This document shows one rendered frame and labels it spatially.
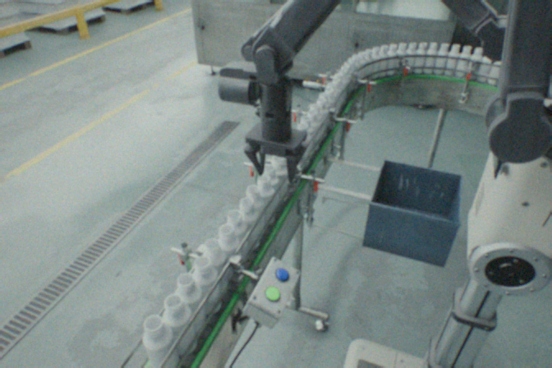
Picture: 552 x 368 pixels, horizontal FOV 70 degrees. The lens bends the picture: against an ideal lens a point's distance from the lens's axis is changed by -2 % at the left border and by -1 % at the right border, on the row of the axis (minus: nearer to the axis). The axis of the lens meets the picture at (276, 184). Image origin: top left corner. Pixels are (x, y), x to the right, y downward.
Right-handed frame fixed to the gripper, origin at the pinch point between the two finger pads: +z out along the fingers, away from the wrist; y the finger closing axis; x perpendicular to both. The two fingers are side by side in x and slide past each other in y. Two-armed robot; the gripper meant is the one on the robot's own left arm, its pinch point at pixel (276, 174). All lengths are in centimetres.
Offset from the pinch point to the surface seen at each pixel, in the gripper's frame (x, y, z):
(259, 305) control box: -10.5, 0.2, 28.4
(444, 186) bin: 86, 38, 52
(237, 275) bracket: -1.3, -10.2, 33.1
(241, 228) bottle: 8.8, -13.9, 26.9
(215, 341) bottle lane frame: -15.0, -10.0, 42.3
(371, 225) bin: 55, 15, 55
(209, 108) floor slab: 271, -189, 140
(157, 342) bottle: -27.7, -14.4, 26.7
